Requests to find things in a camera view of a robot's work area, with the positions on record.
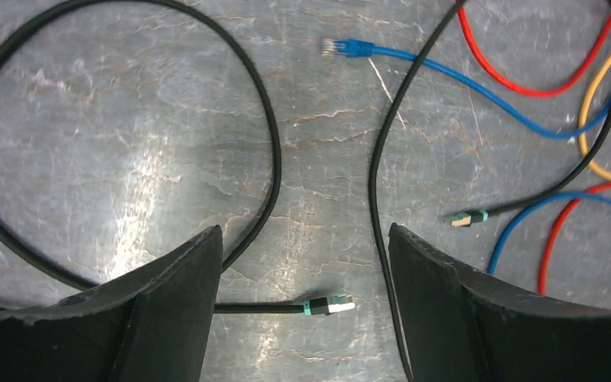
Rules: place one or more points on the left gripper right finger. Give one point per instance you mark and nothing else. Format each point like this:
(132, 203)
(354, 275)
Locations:
(461, 324)

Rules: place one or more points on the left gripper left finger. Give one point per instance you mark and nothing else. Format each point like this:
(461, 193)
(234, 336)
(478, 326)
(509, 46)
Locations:
(151, 324)

